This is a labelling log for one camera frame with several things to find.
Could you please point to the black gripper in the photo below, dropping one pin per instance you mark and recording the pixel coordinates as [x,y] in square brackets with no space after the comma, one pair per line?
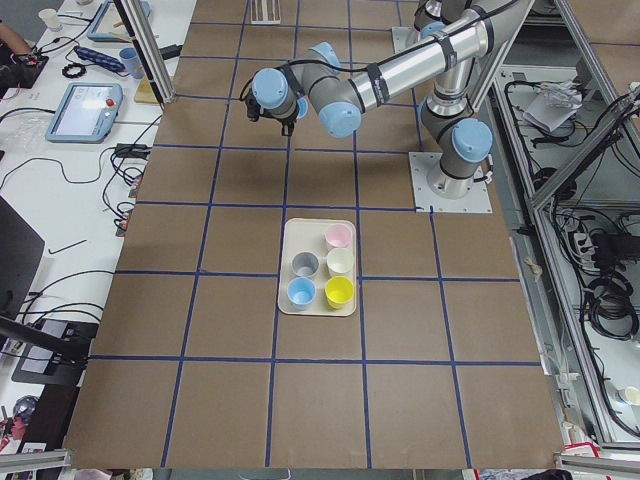
[285,121]

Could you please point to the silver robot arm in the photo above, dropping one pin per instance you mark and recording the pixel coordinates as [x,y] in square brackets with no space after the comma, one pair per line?
[444,54]
[432,15]

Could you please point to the pink plastic cup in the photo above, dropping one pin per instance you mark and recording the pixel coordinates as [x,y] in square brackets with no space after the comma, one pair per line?
[338,235]

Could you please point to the grey plastic cup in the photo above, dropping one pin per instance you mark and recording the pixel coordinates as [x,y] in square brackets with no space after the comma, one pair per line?
[305,264]

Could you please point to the white plastic cup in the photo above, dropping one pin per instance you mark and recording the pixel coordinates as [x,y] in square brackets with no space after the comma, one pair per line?
[340,262]

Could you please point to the blue plastic cup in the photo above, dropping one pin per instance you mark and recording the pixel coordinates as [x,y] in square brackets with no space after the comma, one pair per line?
[301,293]

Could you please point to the yellow plastic cup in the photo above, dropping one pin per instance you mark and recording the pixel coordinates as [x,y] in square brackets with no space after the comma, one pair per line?
[340,294]

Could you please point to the white paper cup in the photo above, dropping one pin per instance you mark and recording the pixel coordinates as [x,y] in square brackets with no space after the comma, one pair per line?
[49,17]

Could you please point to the wooden board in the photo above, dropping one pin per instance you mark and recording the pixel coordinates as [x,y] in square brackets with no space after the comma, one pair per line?
[148,93]

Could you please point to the blue mug on desk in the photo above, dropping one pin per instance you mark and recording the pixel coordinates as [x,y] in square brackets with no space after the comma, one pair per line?
[129,58]

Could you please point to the near teach pendant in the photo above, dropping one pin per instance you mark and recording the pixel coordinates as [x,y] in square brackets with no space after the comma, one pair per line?
[86,113]

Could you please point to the teach pendant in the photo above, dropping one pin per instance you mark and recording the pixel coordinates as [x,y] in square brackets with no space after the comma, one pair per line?
[86,113]
[107,25]

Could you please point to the far teach pendant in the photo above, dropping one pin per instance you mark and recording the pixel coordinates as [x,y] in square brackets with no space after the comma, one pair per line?
[107,25]

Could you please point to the cream plastic tray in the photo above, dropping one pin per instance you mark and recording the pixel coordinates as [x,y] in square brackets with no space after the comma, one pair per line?
[318,272]

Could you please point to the black allen key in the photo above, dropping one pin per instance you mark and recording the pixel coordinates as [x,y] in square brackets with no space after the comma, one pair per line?
[61,249]

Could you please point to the black monitor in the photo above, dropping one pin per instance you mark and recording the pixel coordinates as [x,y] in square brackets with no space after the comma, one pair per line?
[21,253]

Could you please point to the crumpled white paper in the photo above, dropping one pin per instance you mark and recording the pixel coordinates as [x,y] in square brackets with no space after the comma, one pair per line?
[554,104]

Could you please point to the white wire rack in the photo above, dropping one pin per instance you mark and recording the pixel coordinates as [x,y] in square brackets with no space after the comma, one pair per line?
[265,12]

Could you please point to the aluminium frame post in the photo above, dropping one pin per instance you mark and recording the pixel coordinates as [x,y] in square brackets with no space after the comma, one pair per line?
[140,32]

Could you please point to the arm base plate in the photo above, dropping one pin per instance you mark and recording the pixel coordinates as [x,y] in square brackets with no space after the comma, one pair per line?
[404,37]
[474,201]

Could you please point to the black ring part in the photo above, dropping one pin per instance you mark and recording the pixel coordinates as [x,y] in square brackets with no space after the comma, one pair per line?
[74,70]

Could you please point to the paper cup under frame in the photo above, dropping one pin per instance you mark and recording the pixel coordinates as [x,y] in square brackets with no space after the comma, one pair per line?
[629,395]

